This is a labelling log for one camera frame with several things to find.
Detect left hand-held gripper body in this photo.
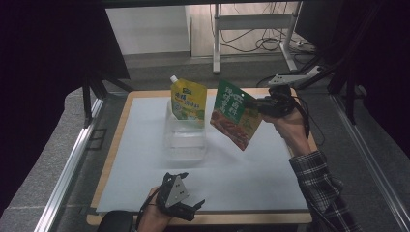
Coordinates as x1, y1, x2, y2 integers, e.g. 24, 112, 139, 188
156, 174, 198, 222

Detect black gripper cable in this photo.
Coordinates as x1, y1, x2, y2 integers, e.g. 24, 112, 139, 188
291, 95, 327, 226
134, 187, 163, 230

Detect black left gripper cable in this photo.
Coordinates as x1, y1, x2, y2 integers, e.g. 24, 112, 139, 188
134, 187, 163, 230

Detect black floor cables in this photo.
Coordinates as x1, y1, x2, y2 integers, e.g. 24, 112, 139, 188
218, 3, 293, 53

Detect person's left hand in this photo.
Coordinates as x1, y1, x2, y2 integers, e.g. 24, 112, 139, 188
137, 186, 176, 232

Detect black tripod stand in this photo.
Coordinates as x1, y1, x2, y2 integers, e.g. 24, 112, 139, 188
81, 72, 133, 129
298, 57, 360, 126

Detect clear plastic storage container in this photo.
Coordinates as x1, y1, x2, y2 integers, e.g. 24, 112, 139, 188
163, 99, 208, 161

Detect green and red snack pouch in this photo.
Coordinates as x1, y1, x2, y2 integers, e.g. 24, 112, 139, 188
209, 79, 264, 152

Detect person's right hand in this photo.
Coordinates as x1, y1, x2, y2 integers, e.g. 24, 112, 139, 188
260, 106, 313, 158

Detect white panel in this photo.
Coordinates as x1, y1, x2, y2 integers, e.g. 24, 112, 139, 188
105, 5, 191, 56

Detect yellow spout pouch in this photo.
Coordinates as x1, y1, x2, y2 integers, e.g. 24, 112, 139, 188
169, 74, 208, 122

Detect white metal desk frame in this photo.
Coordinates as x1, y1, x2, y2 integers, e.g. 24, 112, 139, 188
212, 2, 300, 75

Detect black rounded pad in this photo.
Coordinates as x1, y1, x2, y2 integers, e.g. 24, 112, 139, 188
96, 210, 135, 232

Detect black curtain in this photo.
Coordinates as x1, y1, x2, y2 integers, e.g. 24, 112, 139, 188
294, 0, 410, 160
0, 0, 131, 214

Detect aluminium rail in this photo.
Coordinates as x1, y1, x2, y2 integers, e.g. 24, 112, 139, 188
33, 97, 104, 232
330, 93, 410, 232

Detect white power strip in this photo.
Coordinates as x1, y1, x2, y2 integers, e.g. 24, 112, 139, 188
289, 40, 316, 54

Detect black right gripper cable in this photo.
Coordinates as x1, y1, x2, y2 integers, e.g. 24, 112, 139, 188
291, 95, 327, 226

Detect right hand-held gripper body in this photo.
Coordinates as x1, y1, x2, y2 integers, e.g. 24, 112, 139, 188
256, 73, 309, 119

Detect white table mat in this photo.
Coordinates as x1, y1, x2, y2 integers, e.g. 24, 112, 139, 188
96, 95, 309, 214

